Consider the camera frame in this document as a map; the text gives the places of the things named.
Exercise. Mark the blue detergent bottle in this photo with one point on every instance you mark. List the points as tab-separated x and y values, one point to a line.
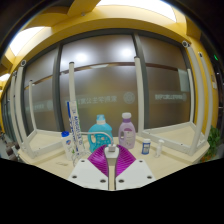
100	133

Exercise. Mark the green potted plant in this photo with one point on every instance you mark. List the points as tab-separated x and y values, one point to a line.
214	141

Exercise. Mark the upturned white-legged table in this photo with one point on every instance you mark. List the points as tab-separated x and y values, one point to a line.
196	100
20	110

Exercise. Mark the purple detergent bottle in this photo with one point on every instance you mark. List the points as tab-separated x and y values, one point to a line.
127	133

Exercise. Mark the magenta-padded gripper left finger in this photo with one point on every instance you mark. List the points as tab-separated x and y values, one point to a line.
96	160

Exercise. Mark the tall blue white box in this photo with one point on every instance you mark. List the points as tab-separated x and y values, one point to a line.
75	126

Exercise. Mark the small blue white bottle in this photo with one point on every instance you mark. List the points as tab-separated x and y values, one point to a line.
146	147

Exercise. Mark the white bottle blue cap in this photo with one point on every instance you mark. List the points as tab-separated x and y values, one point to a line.
67	146

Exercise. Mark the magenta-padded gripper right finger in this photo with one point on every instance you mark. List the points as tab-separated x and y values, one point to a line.
126	160

